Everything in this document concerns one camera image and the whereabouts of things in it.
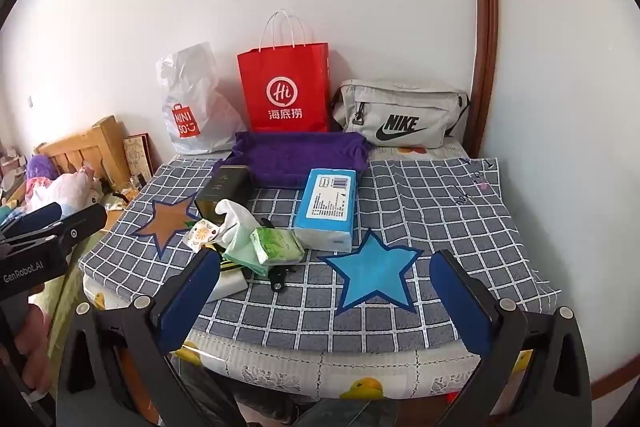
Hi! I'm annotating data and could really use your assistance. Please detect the white plastic shopping bag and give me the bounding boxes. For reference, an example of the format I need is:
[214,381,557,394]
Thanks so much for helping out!
[156,41,248,156]

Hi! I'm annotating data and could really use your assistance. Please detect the white and mint glove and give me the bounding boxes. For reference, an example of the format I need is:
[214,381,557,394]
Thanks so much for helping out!
[212,199,271,278]

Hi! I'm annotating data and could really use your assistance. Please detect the wooden headboard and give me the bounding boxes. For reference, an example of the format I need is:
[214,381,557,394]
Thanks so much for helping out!
[37,116,132,188]

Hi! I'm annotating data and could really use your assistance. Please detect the brown wooden door frame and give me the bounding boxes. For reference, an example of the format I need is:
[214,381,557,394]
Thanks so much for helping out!
[465,0,501,158]

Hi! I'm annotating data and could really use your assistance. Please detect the dark green tea tin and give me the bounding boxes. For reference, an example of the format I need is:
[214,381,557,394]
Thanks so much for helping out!
[194,164,253,225]

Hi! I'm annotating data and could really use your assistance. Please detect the blue tissue pack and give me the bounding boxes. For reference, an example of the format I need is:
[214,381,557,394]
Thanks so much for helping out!
[292,168,358,252]

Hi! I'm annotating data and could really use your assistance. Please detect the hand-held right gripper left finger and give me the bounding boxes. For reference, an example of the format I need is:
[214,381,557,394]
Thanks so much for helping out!
[57,247,223,427]

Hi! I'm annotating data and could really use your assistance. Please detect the purple plush toy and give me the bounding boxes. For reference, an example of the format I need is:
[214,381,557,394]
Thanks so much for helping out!
[25,155,56,180]

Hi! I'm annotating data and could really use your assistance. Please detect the yellow and black cloth item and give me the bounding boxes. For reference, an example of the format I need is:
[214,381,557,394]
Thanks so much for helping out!
[212,244,246,278]

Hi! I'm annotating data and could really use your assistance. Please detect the wooden nightstand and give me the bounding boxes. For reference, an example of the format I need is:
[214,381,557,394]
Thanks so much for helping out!
[100,187,146,233]

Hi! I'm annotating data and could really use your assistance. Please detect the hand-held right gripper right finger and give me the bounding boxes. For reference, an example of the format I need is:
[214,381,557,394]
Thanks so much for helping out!
[429,249,593,427]

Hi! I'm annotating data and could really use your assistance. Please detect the black watch strap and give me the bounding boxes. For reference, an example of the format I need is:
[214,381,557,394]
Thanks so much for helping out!
[259,217,297,293]

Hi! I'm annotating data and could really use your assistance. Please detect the purple towel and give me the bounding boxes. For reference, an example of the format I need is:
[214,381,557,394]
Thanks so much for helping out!
[220,131,373,190]

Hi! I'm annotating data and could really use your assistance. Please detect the person's camouflage trousers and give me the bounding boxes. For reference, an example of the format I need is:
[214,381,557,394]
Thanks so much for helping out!
[235,387,451,427]

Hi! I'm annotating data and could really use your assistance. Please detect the white cloth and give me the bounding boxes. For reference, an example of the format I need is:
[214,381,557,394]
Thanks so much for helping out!
[205,269,248,305]

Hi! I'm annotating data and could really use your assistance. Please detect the green tissue packet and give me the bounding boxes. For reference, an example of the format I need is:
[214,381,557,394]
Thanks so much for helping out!
[250,228,305,267]

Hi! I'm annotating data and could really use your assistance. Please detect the grey waist bag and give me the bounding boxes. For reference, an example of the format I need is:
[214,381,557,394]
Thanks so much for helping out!
[330,79,471,148]

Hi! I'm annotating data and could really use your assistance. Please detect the fruit print packet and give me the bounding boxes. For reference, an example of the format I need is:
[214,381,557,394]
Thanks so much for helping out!
[182,219,223,253]

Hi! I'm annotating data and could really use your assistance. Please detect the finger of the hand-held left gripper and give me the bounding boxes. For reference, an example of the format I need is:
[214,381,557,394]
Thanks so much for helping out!
[0,202,63,238]
[47,204,108,258]

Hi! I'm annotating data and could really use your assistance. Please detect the person's left hand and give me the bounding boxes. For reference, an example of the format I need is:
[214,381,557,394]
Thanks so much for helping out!
[10,302,53,395]

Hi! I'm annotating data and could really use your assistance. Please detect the red paper bag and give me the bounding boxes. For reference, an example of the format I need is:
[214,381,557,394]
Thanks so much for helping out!
[237,9,331,134]

